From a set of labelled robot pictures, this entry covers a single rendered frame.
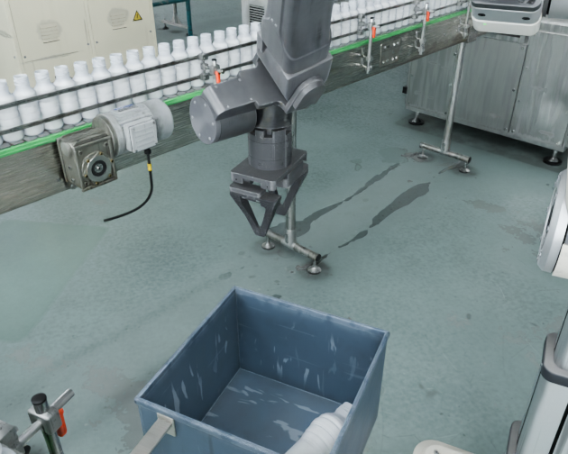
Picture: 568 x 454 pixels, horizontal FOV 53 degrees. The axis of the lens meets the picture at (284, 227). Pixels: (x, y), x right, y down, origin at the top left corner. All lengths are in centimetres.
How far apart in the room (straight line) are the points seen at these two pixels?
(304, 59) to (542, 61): 344
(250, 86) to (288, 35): 11
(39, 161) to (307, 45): 128
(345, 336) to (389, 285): 167
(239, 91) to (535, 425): 79
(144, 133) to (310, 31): 119
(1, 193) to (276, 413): 101
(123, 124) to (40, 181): 29
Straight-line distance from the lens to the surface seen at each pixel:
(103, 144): 173
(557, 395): 110
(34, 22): 423
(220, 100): 65
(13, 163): 175
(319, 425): 107
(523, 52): 403
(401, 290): 270
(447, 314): 261
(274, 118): 70
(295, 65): 61
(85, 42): 441
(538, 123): 409
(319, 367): 115
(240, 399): 120
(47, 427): 77
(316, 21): 58
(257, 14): 637
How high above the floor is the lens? 163
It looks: 32 degrees down
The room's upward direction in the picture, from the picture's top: straight up
